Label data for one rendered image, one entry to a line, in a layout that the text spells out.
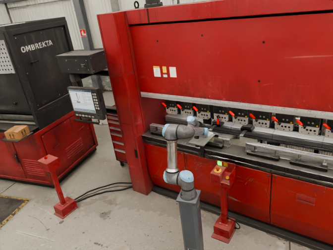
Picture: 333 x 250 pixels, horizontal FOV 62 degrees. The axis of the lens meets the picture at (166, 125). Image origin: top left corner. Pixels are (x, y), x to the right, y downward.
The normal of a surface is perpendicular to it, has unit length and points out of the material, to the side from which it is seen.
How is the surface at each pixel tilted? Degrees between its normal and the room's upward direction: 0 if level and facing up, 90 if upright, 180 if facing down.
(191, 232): 90
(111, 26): 90
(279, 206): 90
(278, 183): 90
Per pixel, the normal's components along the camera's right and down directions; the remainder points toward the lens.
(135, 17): -0.57, 0.40
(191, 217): -0.35, 0.43
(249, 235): -0.12, -0.90
